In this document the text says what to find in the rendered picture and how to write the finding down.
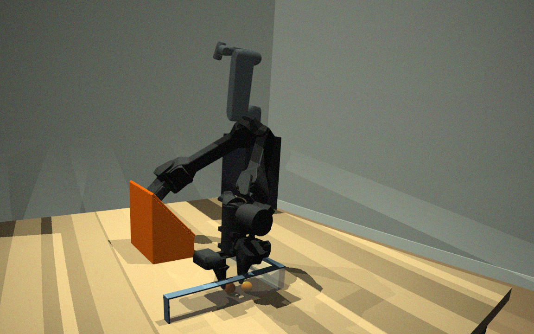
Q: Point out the low clear corner walls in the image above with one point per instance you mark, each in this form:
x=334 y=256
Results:
x=191 y=305

